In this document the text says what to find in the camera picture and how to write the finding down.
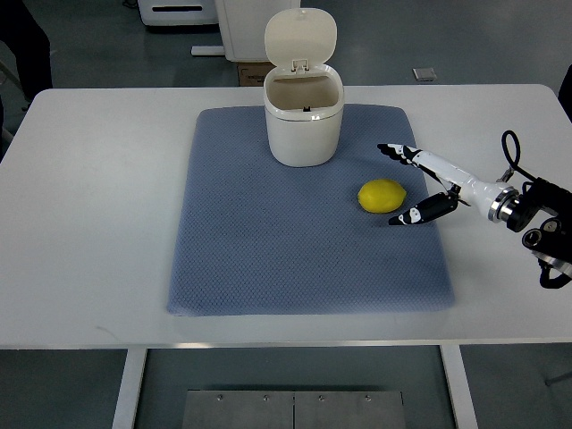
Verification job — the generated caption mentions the white table leg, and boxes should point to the white table leg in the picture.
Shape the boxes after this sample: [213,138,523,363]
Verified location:
[112,348,147,429]
[440,345,478,429]

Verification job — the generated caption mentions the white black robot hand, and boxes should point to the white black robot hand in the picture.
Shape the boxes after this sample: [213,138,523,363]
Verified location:
[377,143,518,225]

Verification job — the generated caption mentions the person in dark clothes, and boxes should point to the person in dark clothes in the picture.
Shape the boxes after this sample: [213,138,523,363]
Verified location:
[1,1,53,101]

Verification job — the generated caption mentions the cardboard box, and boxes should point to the cardboard box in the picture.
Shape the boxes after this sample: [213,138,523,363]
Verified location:
[237,62,274,87]

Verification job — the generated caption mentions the yellow lemon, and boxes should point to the yellow lemon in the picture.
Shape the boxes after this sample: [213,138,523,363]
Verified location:
[357,179,407,214]

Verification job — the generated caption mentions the white trash bin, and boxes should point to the white trash bin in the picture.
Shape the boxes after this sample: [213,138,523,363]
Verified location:
[264,8,345,167]

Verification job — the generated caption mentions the right white table leg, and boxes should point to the right white table leg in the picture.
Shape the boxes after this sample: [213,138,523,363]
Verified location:
[440,345,478,429]

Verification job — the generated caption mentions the grey floor socket plate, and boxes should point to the grey floor socket plate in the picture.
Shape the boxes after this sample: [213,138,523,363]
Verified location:
[412,67,437,82]

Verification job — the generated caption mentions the left white table leg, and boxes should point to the left white table leg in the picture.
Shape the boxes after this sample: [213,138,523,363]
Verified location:
[112,348,147,429]

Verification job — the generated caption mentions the white appliance with slot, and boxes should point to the white appliance with slot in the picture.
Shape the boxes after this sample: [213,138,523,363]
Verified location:
[138,0,218,27]

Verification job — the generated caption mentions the black cable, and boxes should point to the black cable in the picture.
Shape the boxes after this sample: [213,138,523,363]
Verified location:
[500,130,542,182]

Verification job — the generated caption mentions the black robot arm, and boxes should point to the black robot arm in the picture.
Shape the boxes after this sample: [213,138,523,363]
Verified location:
[506,178,571,290]

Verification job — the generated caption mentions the blue textured mat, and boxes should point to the blue textured mat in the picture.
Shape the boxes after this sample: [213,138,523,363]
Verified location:
[167,104,454,316]

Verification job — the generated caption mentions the white cabinet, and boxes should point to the white cabinet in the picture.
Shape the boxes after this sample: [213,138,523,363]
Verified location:
[190,0,300,63]

